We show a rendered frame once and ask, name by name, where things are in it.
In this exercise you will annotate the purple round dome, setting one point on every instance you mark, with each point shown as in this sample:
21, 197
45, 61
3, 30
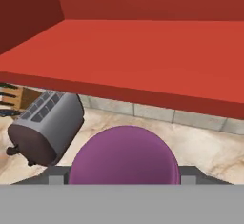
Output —
124, 158

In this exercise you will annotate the red wall cabinet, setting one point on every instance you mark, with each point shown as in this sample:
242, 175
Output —
133, 50

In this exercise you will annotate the wooden knife block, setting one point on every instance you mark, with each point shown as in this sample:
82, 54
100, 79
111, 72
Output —
19, 102

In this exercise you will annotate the grey toaster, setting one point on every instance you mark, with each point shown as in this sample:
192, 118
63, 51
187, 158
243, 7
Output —
47, 129

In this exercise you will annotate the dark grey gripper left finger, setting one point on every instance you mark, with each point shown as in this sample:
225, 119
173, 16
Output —
56, 174

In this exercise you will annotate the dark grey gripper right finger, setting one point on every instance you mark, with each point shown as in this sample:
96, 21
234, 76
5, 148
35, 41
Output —
189, 175

